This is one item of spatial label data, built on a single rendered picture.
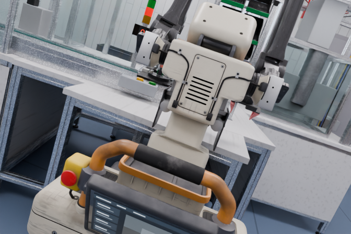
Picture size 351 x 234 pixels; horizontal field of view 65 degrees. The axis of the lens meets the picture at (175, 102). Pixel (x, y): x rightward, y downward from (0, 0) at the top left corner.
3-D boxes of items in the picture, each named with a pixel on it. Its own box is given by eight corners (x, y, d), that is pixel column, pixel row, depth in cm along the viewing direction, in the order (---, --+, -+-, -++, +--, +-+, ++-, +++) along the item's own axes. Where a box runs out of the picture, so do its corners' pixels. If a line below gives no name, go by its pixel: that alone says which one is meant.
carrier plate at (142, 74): (174, 91, 161) (176, 87, 161) (136, 77, 160) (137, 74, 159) (175, 84, 185) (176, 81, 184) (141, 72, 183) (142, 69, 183)
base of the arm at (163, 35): (137, 33, 96) (168, 44, 95) (145, 21, 101) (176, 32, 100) (135, 52, 102) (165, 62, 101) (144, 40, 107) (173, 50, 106)
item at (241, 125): (273, 151, 154) (276, 147, 153) (11, 63, 145) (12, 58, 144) (229, 98, 291) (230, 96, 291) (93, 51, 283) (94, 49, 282)
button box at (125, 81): (154, 97, 149) (157, 87, 148) (117, 85, 148) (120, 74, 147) (155, 95, 156) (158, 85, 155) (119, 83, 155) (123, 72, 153)
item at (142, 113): (247, 164, 119) (249, 159, 119) (61, 93, 127) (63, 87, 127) (237, 124, 187) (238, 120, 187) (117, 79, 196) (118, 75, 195)
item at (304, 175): (323, 238, 249) (368, 154, 231) (209, 201, 243) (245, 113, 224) (293, 196, 316) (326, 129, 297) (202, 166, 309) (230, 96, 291)
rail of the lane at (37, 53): (177, 110, 158) (184, 92, 155) (26, 59, 152) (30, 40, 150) (177, 107, 163) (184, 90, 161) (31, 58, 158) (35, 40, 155)
